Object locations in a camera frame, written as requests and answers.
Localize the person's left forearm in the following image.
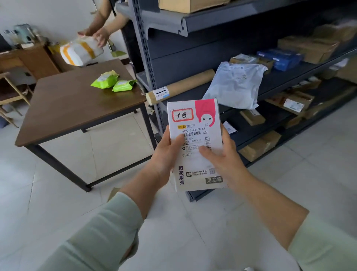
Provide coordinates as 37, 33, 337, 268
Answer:
38, 167, 168, 271

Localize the small labelled cardboard box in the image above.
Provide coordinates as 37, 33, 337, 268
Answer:
229, 54, 275, 75

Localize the long cardboard box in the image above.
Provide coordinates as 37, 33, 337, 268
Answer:
239, 130, 282, 162

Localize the grey plastic mailer bag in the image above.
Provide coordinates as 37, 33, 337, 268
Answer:
202, 61, 268, 110

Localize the cardboard box with tape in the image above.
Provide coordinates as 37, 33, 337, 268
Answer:
312, 23, 357, 43

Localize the flat cardboard box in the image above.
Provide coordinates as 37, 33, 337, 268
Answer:
277, 35, 340, 64

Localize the green snack packet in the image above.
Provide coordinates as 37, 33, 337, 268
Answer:
112, 79, 138, 93
91, 70, 120, 89

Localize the person's right hand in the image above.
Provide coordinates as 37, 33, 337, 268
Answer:
199, 123, 253, 192

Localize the small brown parcel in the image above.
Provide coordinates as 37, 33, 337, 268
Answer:
239, 109, 266, 126

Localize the person's left hand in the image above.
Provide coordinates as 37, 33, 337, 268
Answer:
144, 125, 185, 188

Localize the cardboard box with white label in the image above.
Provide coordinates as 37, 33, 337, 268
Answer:
265, 90, 315, 115

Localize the blue parcel box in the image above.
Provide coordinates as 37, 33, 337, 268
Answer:
257, 49, 304, 72

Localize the brown wooden table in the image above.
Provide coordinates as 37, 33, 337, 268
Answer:
15, 58, 157, 192

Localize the clutter of desk items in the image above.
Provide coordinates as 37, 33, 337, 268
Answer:
2, 23, 46, 48

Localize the white and orange parcel bag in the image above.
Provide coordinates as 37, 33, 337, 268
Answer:
60, 36, 104, 67

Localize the person's right forearm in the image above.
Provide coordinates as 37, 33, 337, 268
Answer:
234, 173, 357, 271

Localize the another person's forearm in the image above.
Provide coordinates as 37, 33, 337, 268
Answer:
87, 0, 113, 35
104, 12, 130, 36

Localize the small white labelled packet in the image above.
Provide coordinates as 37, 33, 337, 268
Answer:
223, 121, 238, 135

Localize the white and pink parcel box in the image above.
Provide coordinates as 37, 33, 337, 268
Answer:
167, 98, 228, 192

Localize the wooden chair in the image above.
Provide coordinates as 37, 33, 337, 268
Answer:
0, 72, 32, 128

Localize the brown cardboard tube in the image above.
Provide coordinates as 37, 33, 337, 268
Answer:
145, 69, 216, 106

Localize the large cardboard box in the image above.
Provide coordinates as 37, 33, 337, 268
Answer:
158, 0, 231, 14

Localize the grey metal shelving unit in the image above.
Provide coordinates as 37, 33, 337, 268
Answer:
115, 0, 357, 202

